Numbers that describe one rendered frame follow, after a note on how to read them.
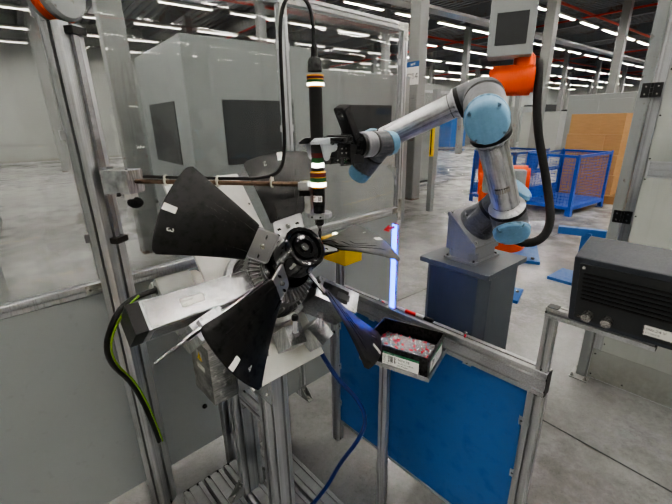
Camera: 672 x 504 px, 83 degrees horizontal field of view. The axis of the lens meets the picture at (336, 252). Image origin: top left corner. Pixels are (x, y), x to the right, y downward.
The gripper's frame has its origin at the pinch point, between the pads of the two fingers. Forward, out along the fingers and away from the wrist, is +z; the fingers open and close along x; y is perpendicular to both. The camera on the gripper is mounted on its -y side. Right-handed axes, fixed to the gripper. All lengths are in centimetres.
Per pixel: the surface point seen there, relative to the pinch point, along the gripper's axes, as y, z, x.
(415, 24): -166, -565, 382
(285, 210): 19.6, 2.5, 8.2
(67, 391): 87, 59, 70
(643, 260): 24, -36, -69
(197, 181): 9.0, 26.3, 10.6
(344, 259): 47, -34, 21
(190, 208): 15.1, 29.3, 9.7
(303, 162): 7.2, -8.5, 12.9
